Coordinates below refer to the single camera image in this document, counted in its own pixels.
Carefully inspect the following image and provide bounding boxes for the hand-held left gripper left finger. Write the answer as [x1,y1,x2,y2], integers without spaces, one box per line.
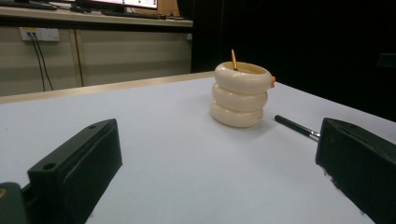
[27,118,123,224]

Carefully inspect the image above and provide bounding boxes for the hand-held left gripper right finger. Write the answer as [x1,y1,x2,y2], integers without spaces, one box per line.
[315,117,396,224]

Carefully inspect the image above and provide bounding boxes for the black makeup brush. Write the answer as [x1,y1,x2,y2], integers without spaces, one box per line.
[274,114,321,142]

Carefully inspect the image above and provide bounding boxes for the cream ringed pen holder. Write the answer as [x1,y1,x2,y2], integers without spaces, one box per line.
[208,61,276,129]

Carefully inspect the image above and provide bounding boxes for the wooden table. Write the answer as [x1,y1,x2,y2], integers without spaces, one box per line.
[0,70,217,105]

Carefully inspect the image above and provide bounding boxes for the white table mat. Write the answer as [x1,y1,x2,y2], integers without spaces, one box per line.
[0,76,396,224]

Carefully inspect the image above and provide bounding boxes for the black curtain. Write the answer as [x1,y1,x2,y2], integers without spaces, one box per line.
[177,0,396,123]

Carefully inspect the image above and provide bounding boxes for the beige desk counter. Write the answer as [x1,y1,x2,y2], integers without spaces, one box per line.
[0,5,194,29]

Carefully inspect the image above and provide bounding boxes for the black keyboard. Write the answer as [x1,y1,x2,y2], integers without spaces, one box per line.
[0,0,59,11]
[100,9,168,21]

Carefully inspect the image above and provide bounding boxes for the computer monitor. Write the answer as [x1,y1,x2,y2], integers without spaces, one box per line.
[74,0,159,10]

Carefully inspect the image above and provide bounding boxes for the black wall cable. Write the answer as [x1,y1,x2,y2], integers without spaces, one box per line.
[27,32,47,92]
[32,33,55,91]

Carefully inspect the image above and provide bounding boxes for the white wall socket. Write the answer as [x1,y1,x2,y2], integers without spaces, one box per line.
[19,26,61,43]

